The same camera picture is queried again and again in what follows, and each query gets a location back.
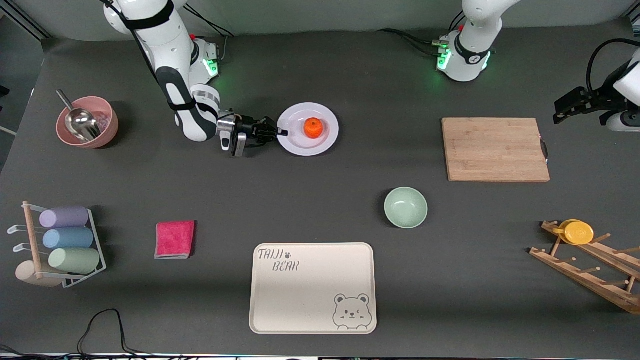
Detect black cable on table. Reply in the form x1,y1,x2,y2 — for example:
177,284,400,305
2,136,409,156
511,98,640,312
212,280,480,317
0,308,201,360

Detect black left arm base cables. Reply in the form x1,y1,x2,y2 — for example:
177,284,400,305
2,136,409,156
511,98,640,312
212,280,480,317
377,12,468,57

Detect metal scoop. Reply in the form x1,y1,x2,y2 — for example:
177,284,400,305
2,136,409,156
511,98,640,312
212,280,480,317
56,90,102,142

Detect blue cup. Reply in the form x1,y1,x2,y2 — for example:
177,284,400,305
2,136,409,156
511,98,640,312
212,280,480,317
42,228,94,250

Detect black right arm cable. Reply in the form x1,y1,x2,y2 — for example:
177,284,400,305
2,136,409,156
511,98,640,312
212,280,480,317
100,0,173,101

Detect dark metal frame strut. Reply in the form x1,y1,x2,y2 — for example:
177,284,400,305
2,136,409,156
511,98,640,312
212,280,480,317
1,0,52,41

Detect beige bear print tray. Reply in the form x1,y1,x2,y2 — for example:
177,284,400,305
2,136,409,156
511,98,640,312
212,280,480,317
249,242,378,335

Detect light green bowl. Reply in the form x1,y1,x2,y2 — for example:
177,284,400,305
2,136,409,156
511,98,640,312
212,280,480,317
384,187,429,230

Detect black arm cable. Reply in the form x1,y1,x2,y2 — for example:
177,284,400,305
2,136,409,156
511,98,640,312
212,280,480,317
100,0,173,101
586,38,640,94

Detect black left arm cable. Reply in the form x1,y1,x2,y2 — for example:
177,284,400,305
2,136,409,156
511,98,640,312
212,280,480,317
586,38,640,94

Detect yellow cup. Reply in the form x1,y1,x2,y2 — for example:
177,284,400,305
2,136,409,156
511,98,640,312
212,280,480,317
552,219,595,246

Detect pink bowl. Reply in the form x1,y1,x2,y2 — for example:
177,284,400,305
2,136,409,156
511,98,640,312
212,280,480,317
56,96,120,149

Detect purple cup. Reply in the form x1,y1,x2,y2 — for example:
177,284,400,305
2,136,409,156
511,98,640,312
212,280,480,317
39,206,90,229

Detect black arm base cables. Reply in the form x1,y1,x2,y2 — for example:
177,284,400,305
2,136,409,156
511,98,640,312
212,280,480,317
186,5,236,63
377,12,468,57

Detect pale lavender plate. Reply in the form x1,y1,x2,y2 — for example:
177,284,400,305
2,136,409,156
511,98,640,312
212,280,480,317
276,102,340,158

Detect black right arm base cables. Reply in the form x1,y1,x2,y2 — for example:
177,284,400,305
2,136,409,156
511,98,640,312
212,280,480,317
186,5,236,63

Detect wooden cutting board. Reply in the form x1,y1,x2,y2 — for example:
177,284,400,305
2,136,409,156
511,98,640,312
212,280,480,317
441,117,551,183

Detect pink folded cloth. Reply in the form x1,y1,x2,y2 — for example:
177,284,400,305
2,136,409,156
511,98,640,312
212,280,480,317
154,220,196,260

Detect wooden peg drying rack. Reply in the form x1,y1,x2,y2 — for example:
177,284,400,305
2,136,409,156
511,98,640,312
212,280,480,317
529,220,640,316

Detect white wire cup rack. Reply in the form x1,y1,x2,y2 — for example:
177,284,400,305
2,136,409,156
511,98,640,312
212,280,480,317
7,201,107,289

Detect green cup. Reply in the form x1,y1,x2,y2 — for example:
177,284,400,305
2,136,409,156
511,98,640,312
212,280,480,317
48,247,101,275

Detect beige cup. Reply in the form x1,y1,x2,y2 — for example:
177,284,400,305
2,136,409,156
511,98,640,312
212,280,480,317
15,260,64,288

